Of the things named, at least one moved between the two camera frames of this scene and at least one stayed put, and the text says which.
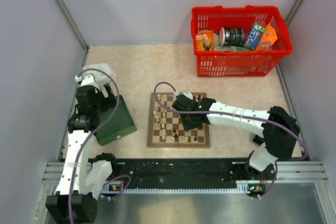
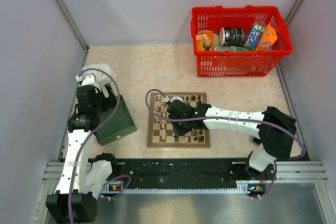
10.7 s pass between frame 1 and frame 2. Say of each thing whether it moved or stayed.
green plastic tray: stayed
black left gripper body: stayed
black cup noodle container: stayed
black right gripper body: moved
